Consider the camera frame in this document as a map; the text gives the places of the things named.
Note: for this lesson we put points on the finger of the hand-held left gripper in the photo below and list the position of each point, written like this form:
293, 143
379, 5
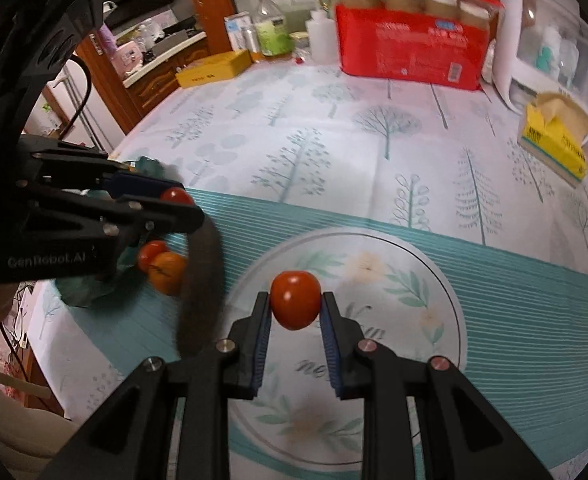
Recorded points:
139, 183
164, 217

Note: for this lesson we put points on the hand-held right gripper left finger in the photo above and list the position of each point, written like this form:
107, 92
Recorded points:
260, 342

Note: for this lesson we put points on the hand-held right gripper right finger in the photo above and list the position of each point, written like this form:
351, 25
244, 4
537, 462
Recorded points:
332, 345

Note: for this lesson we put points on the small red cherry tomato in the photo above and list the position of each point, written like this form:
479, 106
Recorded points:
178, 195
295, 302

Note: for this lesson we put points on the white floral round plate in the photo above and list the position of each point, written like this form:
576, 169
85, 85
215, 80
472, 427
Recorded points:
373, 285

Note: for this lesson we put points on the green scalloped plastic plate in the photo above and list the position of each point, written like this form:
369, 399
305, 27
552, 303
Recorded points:
84, 292

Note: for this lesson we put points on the orange tangerine with green stem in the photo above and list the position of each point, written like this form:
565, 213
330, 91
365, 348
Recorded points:
170, 272

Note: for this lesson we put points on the pink box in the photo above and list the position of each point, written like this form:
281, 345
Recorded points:
128, 55

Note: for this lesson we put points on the wooden kitchen counter cabinet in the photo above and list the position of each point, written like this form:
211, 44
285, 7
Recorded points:
169, 67

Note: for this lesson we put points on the yellow rectangular tin box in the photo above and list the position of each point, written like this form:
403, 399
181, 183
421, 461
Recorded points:
214, 70

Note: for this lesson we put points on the white and blue carton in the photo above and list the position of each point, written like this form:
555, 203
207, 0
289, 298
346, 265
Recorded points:
236, 27

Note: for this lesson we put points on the glass bottle with green label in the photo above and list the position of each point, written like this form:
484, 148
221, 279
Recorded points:
273, 30

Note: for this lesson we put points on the small glass jar yellow lid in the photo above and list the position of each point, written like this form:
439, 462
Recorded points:
300, 42

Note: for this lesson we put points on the white plastic squeeze bottle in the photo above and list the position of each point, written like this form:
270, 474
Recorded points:
324, 37

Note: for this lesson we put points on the yellow tissue box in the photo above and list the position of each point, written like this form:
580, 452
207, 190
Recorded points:
553, 145

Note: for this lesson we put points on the red pack of paper cups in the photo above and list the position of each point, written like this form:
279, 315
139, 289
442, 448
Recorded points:
413, 45

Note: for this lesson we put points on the white cosmetics storage box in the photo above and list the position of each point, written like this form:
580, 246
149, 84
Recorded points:
543, 50

